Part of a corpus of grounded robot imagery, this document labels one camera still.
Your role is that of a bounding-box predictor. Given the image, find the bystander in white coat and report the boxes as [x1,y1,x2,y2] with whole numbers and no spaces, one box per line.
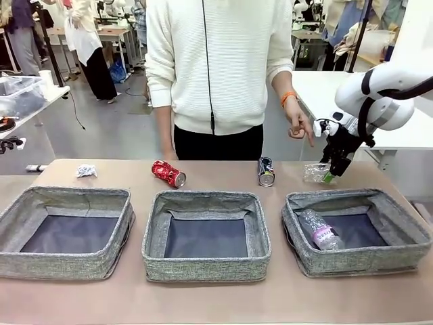
[64,0,118,102]

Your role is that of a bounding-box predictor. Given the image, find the clear plastic storage box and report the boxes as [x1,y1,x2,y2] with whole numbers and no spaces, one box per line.
[0,76,47,118]

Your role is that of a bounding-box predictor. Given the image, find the orange wrist watch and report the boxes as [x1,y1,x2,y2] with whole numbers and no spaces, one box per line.
[280,91,298,108]

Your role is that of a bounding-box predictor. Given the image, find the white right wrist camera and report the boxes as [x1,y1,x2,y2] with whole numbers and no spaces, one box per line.
[313,113,356,137]

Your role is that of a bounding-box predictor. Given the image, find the crushed dark blue can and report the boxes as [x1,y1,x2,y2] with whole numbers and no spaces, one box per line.
[257,156,275,188]

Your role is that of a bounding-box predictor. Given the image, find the white side table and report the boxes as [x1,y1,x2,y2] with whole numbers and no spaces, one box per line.
[0,85,71,162]

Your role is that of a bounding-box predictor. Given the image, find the blue plastic bag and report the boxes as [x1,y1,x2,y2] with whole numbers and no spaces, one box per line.
[108,60,129,85]

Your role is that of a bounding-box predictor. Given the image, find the bystander in grey trousers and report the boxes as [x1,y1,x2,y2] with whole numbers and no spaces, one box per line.
[0,0,47,77]

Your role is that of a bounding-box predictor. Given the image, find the person's left hand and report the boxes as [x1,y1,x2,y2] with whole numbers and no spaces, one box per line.
[283,101,315,148]

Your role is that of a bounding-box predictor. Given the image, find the large white table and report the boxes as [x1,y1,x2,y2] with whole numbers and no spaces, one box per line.
[290,70,433,170]

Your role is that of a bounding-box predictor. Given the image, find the black trousers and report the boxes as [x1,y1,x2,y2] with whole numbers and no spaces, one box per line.
[173,123,264,162]

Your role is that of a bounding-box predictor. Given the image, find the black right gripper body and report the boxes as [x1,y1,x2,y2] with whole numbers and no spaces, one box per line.
[321,124,365,160]

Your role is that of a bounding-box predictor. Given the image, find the grey fabric basket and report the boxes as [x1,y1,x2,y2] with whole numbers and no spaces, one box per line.
[141,190,273,284]
[0,186,136,281]
[280,188,433,278]

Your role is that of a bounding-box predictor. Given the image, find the background workbench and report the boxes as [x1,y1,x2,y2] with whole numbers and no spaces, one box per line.
[47,26,136,68]

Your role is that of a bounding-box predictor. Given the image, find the black tripod pole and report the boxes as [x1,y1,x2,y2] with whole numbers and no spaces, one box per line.
[33,0,65,88]

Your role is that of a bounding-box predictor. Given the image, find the person in white sweater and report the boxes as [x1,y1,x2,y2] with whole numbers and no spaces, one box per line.
[144,0,294,136]

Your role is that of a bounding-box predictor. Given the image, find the crushed red soda can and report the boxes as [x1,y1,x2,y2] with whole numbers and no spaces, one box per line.
[151,160,187,189]

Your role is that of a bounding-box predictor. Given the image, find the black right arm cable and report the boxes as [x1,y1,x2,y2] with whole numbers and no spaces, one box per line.
[357,76,433,148]

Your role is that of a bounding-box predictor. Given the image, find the crushed clear plastic cup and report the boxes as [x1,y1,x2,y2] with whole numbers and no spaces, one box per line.
[303,162,338,186]

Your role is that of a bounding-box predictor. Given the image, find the small black device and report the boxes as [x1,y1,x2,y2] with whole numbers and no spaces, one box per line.
[0,135,27,155]

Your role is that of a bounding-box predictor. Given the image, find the person's left forearm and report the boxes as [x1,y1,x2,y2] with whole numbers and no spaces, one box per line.
[270,69,298,98]

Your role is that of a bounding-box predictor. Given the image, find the thin black hanging cable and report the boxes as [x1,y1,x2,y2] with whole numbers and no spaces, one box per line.
[64,91,86,131]

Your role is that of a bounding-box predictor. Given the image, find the black stand pole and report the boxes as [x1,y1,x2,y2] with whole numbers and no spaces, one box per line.
[346,0,373,74]

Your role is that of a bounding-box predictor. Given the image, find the clear bottle with pink label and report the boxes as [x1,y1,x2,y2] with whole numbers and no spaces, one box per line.
[298,209,342,251]

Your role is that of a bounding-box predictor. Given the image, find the white paper cup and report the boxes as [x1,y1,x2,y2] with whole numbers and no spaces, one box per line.
[38,70,55,99]

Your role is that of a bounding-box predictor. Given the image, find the orange and black tool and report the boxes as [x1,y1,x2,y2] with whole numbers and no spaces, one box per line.
[0,114,17,133]

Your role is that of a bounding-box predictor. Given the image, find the white paper ball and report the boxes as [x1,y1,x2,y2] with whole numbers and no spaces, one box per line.
[74,165,98,179]

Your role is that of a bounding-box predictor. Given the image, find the person's right forearm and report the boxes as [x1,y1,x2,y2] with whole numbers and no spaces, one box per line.
[154,104,177,153]

